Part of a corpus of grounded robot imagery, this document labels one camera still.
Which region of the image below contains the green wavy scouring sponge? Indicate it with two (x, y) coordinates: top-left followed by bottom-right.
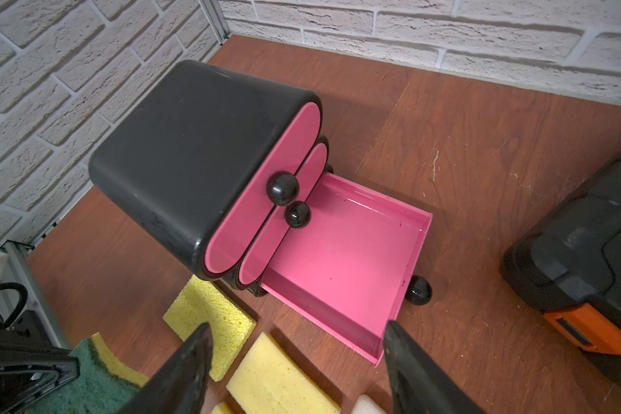
(26, 333), (149, 413)

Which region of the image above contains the black drawer cabinet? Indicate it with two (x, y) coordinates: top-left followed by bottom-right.
(89, 60), (329, 296)

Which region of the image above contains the black plastic tool case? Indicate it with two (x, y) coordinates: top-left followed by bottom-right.
(501, 152), (621, 386)

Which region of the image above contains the pink bottom drawer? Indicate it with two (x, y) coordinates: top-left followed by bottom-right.
(262, 172), (433, 365)

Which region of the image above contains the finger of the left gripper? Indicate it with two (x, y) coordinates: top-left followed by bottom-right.
(0, 348), (80, 413)

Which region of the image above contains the left aluminium corner post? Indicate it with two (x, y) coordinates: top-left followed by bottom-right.
(198, 0), (230, 45)

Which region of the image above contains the beige sponge pad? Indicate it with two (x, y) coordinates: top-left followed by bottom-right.
(351, 394), (386, 414)

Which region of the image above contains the bright yellow porous sponge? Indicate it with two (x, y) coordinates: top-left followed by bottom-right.
(163, 275), (256, 383)

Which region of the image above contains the left black corrugated cable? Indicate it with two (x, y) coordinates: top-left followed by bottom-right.
(0, 281), (30, 332)

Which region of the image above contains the pink top drawer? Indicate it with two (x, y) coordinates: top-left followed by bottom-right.
(205, 102), (321, 274)

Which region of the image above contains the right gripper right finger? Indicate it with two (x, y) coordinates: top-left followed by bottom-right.
(384, 321), (483, 413)

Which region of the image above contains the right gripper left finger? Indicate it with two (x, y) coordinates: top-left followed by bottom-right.
(119, 323), (213, 413)

